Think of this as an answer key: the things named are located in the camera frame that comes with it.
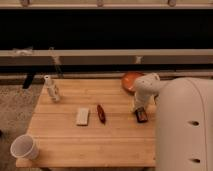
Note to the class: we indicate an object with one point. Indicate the white plastic bottle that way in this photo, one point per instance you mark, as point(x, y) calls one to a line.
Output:
point(52, 89)

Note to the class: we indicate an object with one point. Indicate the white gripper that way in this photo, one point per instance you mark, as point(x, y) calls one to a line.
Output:
point(141, 100)

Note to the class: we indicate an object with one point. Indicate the white paper cup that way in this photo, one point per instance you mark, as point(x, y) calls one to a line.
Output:
point(25, 147)

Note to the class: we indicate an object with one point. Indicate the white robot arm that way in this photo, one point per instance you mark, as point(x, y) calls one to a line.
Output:
point(184, 121)

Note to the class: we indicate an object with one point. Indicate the white sponge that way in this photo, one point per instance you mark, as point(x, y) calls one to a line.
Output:
point(82, 116)

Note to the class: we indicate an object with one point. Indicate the black table leg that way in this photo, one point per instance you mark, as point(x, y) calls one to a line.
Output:
point(28, 80)

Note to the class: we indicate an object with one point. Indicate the black eraser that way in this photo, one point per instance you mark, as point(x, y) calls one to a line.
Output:
point(141, 115)

